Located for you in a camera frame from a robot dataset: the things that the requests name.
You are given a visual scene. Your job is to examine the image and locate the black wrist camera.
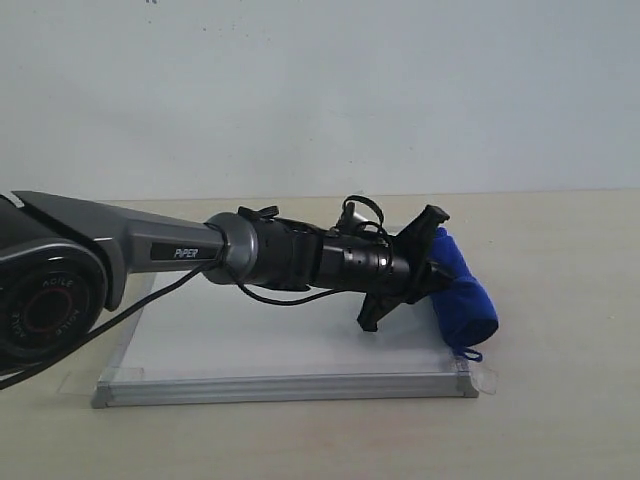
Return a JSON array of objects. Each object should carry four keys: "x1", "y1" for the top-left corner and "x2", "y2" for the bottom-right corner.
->
[{"x1": 334, "y1": 203, "x2": 368, "y2": 235}]

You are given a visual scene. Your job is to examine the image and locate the black cable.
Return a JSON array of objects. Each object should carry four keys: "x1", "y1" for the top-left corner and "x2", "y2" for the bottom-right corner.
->
[{"x1": 0, "y1": 194, "x2": 396, "y2": 391}]

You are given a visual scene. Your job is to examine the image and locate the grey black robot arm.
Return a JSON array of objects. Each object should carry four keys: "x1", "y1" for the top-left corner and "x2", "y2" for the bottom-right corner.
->
[{"x1": 1, "y1": 191, "x2": 453, "y2": 371}]

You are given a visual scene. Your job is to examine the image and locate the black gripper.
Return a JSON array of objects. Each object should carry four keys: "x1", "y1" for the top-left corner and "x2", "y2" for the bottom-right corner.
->
[{"x1": 319, "y1": 205, "x2": 450, "y2": 332}]

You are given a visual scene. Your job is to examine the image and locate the blue cloth eraser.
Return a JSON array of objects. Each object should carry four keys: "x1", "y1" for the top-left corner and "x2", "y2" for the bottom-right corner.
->
[{"x1": 431, "y1": 227, "x2": 499, "y2": 363}]

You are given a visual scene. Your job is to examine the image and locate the clear tape front left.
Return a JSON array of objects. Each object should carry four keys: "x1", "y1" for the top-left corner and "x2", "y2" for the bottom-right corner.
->
[{"x1": 57, "y1": 367, "x2": 144, "y2": 396}]

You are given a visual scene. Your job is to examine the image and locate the clear tape front right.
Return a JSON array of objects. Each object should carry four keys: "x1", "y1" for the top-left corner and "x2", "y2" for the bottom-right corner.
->
[{"x1": 453, "y1": 348, "x2": 498, "y2": 398}]

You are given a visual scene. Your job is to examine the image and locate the clear tape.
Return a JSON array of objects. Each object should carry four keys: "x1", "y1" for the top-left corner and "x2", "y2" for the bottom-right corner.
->
[
  {"x1": 57, "y1": 367, "x2": 144, "y2": 396},
  {"x1": 453, "y1": 348, "x2": 498, "y2": 398}
]

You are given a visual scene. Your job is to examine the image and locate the white board with aluminium frame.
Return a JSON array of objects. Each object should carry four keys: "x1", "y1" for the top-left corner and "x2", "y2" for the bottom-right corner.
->
[{"x1": 92, "y1": 273, "x2": 479, "y2": 409}]

